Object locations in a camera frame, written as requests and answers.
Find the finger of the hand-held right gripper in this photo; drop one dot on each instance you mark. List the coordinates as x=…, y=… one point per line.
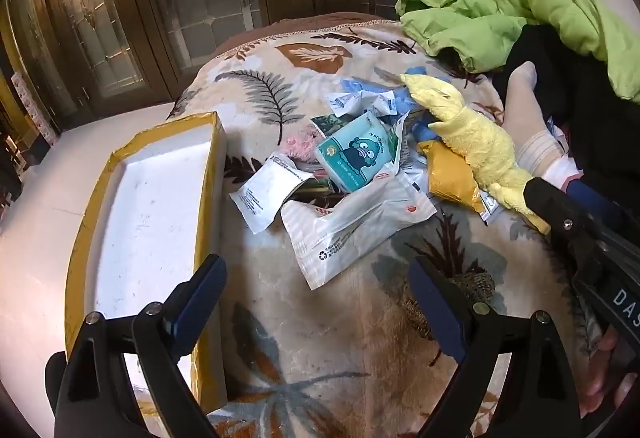
x=592, y=200
x=560, y=210

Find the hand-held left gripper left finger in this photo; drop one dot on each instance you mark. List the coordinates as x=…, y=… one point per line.
x=201, y=303

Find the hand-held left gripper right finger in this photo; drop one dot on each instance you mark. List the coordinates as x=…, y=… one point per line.
x=441, y=313

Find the white foam box yellow tape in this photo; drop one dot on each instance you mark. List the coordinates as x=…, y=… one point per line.
x=145, y=228

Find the yellow plush toy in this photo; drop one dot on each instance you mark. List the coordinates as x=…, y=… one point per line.
x=475, y=143

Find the mustard yellow packet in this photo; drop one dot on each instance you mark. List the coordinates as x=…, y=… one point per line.
x=447, y=178

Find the white plastic bag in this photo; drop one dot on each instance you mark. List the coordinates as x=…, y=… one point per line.
x=350, y=233

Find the large white printed sachet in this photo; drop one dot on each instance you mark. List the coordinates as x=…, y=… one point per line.
x=265, y=195

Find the person's right hand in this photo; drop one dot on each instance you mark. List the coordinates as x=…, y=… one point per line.
x=612, y=378

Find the black clothing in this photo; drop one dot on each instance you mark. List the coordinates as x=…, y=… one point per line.
x=590, y=108

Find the leaf print blanket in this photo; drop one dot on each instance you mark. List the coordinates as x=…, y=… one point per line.
x=350, y=343

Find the person's socked foot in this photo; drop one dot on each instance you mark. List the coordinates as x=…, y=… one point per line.
x=525, y=118

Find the blue fluffy sock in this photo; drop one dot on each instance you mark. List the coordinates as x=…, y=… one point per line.
x=417, y=118

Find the teal cartoon tissue pack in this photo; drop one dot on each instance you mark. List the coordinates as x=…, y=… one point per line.
x=350, y=153

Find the pink plush ball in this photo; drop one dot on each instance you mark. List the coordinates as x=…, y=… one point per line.
x=300, y=143

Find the green jacket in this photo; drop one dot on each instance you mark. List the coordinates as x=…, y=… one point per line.
x=540, y=3

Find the small white sachet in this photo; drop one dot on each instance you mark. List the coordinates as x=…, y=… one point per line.
x=385, y=104
x=342, y=105

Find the stack of white orange boxes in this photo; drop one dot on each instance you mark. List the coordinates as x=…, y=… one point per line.
x=32, y=108

